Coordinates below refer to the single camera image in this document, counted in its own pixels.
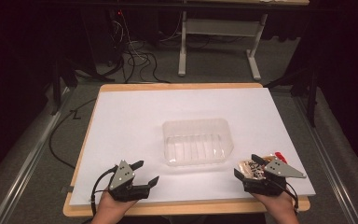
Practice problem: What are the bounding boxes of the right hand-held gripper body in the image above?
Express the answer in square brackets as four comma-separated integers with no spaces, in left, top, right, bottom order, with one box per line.
[241,157,308,197]

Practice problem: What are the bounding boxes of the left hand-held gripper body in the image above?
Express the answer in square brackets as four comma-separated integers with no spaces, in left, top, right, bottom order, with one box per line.
[106,159,152,203]

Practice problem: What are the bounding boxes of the clear packet with dark bits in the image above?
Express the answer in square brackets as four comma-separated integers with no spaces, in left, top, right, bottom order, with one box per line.
[237,155,277,181]

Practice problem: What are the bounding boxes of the person's right hand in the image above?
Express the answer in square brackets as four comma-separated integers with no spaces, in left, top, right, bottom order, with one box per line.
[251,189,296,220]

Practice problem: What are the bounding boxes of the person's left hand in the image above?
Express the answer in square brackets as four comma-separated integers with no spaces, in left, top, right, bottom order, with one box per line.
[93,189,138,222]

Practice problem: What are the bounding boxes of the small red object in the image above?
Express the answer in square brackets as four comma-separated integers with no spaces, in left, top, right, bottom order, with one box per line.
[274,151,289,165]

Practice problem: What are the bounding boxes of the white board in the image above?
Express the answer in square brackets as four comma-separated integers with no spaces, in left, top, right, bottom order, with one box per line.
[68,87,317,207]

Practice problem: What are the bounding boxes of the clear plastic container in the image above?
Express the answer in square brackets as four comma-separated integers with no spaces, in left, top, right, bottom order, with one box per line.
[161,118,235,167]

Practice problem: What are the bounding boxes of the black metal stand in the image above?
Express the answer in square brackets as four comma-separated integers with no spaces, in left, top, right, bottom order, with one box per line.
[49,57,79,117]
[264,66,321,128]

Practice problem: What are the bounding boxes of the wooden table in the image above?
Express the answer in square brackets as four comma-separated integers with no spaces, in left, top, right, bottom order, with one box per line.
[62,81,311,218]

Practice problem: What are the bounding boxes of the dark computer tower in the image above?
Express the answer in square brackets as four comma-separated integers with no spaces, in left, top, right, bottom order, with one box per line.
[103,8,127,68]

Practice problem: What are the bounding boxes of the right hand-held gripper cable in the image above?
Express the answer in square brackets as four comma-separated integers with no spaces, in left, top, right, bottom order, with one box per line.
[273,179,300,217]

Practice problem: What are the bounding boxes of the hand-held gripper cable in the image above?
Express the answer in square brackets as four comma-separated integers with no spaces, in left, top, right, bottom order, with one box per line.
[273,179,300,217]
[89,165,119,218]

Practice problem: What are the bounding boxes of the left hand-held gripper cable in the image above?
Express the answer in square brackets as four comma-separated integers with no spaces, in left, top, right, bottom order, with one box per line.
[89,165,119,218]

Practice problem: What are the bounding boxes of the metal floor rail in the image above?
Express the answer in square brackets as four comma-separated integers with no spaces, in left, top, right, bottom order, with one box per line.
[0,87,76,224]
[292,92,358,224]

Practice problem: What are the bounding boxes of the long black floor cable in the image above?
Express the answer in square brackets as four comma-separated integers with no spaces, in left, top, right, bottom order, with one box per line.
[48,98,98,170]

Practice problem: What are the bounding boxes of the bundle of floor cables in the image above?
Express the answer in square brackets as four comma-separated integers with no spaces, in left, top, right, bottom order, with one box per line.
[111,12,185,84]

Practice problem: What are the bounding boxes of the white desk frame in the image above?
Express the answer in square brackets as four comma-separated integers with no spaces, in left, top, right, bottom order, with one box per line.
[177,10,269,82]

